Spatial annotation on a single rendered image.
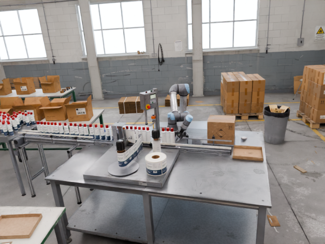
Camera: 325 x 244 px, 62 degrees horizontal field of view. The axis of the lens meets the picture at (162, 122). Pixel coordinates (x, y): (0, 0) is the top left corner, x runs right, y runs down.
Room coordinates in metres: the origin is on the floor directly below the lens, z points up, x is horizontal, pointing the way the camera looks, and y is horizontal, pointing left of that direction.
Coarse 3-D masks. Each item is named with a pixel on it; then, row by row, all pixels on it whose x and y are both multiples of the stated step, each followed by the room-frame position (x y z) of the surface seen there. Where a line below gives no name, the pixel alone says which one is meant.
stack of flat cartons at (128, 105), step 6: (132, 96) 7.35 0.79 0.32; (138, 96) 7.33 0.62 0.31; (120, 102) 6.86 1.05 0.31; (126, 102) 6.84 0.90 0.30; (132, 102) 6.84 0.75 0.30; (138, 102) 6.83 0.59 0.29; (120, 108) 6.85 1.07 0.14; (126, 108) 6.85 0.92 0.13; (132, 108) 6.84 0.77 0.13; (138, 108) 6.83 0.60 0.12
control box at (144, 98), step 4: (144, 92) 2.99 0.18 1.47; (148, 92) 2.98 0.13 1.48; (152, 92) 2.99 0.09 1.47; (140, 96) 2.97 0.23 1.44; (144, 96) 2.92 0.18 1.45; (148, 96) 2.95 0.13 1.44; (140, 100) 2.98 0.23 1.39; (144, 100) 2.92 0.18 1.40; (148, 100) 2.94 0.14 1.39; (156, 100) 3.01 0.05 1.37; (140, 104) 2.99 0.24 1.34; (144, 104) 2.92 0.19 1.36; (148, 104) 2.94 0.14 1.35; (152, 104) 2.97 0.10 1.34; (156, 104) 3.01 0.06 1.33; (144, 108) 2.93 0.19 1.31
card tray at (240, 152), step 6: (234, 150) 2.69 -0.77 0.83; (240, 150) 2.68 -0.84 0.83; (246, 150) 2.67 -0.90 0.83; (252, 150) 2.66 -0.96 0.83; (258, 150) 2.65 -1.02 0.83; (234, 156) 2.50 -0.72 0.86; (240, 156) 2.48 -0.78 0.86; (246, 156) 2.46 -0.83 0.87; (252, 156) 2.52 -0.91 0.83; (258, 156) 2.51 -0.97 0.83
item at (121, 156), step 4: (120, 140) 2.37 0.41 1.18; (116, 144) 2.36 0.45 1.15; (120, 144) 2.33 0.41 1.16; (124, 144) 2.36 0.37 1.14; (120, 148) 2.33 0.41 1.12; (124, 148) 2.35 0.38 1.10; (120, 152) 2.34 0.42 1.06; (124, 152) 2.34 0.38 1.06; (120, 156) 2.33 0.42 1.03; (124, 156) 2.34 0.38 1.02; (120, 160) 2.33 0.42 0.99; (124, 160) 2.34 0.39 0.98; (120, 164) 2.33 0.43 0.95; (124, 164) 2.33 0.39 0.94; (120, 168) 2.33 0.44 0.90; (124, 168) 2.33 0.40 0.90
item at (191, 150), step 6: (96, 144) 3.08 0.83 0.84; (108, 144) 3.03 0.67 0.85; (132, 144) 2.93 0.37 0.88; (192, 144) 2.81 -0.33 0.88; (180, 150) 2.76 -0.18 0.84; (186, 150) 2.73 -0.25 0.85; (192, 150) 2.71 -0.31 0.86; (198, 150) 2.70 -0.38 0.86; (204, 150) 2.67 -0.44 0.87; (210, 150) 2.65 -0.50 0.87; (216, 150) 2.63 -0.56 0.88; (222, 150) 2.62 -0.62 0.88
